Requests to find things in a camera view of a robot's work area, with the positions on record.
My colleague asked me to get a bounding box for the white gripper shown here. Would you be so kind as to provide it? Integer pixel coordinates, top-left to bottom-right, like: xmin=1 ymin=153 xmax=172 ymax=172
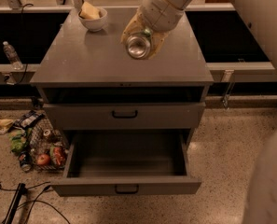
xmin=120 ymin=0 xmax=184 ymax=59

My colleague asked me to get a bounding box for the green soda can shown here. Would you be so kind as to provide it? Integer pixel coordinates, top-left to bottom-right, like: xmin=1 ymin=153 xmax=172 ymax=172
xmin=125 ymin=28 xmax=152 ymax=60

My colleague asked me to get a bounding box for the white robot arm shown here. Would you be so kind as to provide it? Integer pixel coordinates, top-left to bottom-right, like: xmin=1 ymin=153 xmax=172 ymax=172
xmin=121 ymin=0 xmax=277 ymax=224

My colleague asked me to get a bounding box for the grey upper drawer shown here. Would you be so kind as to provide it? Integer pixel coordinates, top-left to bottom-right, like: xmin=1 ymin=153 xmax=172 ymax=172
xmin=44 ymin=103 xmax=205 ymax=130

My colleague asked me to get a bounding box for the grey drawer cabinet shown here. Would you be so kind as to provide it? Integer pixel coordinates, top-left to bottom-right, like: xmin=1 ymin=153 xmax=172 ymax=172
xmin=30 ymin=7 xmax=215 ymax=198

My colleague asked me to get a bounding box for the open grey lower drawer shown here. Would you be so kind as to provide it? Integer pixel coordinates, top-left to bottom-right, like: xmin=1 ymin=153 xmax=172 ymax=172
xmin=51 ymin=130 xmax=201 ymax=197

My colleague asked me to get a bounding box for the brown can in basket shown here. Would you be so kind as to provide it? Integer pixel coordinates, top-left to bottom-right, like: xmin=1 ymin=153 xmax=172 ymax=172
xmin=43 ymin=130 xmax=53 ymax=142

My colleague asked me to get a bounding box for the blue soda can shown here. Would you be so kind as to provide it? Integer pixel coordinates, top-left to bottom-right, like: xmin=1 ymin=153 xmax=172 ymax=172
xmin=19 ymin=151 xmax=32 ymax=172

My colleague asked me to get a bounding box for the white ceramic bowl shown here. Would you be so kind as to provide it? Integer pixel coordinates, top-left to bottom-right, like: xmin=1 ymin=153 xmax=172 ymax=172
xmin=78 ymin=7 xmax=107 ymax=32

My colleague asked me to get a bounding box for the yellow sponge in bowl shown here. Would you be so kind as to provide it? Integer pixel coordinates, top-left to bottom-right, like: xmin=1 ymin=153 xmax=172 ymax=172
xmin=79 ymin=2 xmax=100 ymax=20

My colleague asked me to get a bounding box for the clear plastic water bottle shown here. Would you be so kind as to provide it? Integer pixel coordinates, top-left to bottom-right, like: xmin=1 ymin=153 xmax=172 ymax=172
xmin=3 ymin=41 xmax=23 ymax=70

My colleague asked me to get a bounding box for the dark blue snack bag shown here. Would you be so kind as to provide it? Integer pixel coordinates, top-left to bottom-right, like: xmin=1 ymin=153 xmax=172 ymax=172
xmin=14 ymin=110 xmax=44 ymax=129

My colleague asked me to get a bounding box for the red green snack bag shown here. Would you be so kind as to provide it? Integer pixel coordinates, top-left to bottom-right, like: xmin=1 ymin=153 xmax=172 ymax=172
xmin=50 ymin=147 xmax=66 ymax=166

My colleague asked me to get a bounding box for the red apple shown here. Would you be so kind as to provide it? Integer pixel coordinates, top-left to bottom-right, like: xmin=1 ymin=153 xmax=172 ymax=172
xmin=36 ymin=154 xmax=51 ymax=166

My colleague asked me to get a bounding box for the yellow snack bag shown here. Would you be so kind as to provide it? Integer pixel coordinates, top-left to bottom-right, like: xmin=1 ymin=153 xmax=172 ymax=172
xmin=0 ymin=117 xmax=16 ymax=135

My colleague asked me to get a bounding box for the black floor stand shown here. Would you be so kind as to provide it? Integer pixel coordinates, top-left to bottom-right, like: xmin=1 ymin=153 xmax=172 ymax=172
xmin=2 ymin=183 xmax=27 ymax=224

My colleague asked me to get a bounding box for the wire mesh basket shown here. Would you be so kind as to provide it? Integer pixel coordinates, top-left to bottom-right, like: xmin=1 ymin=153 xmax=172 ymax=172
xmin=30 ymin=118 xmax=68 ymax=172

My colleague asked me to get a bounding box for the black floor cable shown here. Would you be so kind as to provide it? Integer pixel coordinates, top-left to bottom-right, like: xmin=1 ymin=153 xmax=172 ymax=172
xmin=0 ymin=177 xmax=71 ymax=224

